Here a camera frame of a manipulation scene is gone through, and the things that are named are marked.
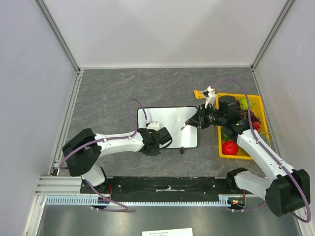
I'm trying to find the white whiteboard black frame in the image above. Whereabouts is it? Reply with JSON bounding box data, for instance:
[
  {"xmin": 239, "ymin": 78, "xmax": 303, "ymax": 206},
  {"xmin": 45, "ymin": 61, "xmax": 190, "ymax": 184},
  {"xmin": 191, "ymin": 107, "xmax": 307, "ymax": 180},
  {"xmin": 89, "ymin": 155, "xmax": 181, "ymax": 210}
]
[{"xmin": 137, "ymin": 106, "xmax": 198, "ymax": 148}]

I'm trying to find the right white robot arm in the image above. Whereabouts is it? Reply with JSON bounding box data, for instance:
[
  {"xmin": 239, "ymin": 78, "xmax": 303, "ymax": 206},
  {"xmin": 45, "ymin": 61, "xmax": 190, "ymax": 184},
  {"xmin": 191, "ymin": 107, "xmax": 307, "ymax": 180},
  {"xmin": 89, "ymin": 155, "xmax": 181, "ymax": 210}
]
[{"xmin": 185, "ymin": 95, "xmax": 311, "ymax": 223}]

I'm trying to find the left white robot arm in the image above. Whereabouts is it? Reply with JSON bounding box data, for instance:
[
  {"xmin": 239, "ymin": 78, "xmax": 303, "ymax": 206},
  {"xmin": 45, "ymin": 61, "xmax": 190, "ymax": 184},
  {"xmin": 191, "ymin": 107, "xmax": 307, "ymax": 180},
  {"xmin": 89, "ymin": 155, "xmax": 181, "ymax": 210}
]
[{"xmin": 60, "ymin": 127, "xmax": 173, "ymax": 193}]

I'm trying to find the yellow candy packet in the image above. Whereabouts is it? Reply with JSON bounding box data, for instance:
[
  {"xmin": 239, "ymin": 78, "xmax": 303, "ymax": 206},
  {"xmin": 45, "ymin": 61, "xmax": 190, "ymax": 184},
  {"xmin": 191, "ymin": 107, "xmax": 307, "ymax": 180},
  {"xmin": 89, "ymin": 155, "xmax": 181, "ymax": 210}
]
[{"xmin": 193, "ymin": 90, "xmax": 217, "ymax": 100}]

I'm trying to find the green lime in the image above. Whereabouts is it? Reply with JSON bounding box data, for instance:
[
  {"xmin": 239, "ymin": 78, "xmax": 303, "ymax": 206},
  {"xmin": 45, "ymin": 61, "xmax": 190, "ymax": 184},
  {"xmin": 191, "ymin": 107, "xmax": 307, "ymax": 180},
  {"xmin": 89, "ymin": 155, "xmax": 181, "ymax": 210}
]
[{"xmin": 221, "ymin": 127, "xmax": 231, "ymax": 141}]

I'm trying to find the purple grape bunch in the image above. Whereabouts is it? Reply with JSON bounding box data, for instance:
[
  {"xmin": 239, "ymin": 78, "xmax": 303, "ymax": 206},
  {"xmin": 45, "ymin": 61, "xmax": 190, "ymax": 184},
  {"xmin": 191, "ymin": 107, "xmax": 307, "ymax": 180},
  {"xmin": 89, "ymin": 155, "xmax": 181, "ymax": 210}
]
[{"xmin": 236, "ymin": 99, "xmax": 244, "ymax": 113}]

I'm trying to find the green pear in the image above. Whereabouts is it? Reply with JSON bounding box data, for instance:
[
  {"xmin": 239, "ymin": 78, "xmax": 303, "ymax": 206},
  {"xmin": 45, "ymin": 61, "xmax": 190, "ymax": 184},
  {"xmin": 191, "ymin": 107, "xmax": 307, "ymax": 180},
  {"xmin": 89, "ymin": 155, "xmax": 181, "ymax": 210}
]
[{"xmin": 240, "ymin": 97, "xmax": 254, "ymax": 111}]

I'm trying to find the red tomato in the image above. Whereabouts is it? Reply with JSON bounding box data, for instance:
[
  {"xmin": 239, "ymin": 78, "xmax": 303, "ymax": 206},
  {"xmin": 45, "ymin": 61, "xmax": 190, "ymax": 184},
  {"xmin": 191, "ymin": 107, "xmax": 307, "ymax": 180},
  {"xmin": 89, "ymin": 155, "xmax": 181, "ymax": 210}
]
[{"xmin": 221, "ymin": 140, "xmax": 239, "ymax": 155}]

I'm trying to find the red cherries cluster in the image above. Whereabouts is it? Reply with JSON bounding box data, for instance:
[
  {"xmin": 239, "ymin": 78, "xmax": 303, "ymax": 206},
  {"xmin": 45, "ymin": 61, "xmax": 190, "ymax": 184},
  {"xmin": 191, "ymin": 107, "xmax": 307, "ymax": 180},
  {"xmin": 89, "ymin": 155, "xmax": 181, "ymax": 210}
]
[{"xmin": 247, "ymin": 113, "xmax": 261, "ymax": 131}]

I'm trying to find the yellow plastic fruit tray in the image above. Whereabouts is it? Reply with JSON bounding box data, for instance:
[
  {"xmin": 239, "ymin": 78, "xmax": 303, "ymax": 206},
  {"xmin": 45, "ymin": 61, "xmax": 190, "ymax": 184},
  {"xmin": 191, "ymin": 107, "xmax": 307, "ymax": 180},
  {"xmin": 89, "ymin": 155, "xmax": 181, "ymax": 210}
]
[{"xmin": 215, "ymin": 93, "xmax": 270, "ymax": 160}]

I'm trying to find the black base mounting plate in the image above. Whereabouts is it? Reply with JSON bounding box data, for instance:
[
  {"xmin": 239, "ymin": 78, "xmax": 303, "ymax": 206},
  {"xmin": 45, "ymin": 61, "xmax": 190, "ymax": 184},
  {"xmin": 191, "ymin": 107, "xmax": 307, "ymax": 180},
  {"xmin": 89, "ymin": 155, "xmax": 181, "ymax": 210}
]
[{"xmin": 96, "ymin": 177, "xmax": 243, "ymax": 202}]

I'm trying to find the white paper label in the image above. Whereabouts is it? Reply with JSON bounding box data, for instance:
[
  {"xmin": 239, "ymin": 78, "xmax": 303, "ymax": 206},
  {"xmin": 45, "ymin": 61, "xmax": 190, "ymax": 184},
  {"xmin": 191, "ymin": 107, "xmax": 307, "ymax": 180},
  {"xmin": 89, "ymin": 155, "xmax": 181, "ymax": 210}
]
[{"xmin": 142, "ymin": 228, "xmax": 193, "ymax": 236}]

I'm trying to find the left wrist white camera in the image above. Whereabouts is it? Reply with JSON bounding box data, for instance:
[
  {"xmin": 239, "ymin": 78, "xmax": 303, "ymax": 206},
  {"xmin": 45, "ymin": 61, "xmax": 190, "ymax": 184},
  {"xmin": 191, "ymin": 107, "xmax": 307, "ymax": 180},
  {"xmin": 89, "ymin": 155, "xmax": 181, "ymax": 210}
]
[{"xmin": 145, "ymin": 121, "xmax": 160, "ymax": 131}]

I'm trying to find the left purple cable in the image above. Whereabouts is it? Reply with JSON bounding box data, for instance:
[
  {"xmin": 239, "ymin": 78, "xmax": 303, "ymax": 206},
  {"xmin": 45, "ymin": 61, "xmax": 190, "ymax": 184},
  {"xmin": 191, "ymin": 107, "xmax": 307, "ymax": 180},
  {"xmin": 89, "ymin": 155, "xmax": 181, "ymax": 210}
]
[{"xmin": 59, "ymin": 98, "xmax": 149, "ymax": 212}]

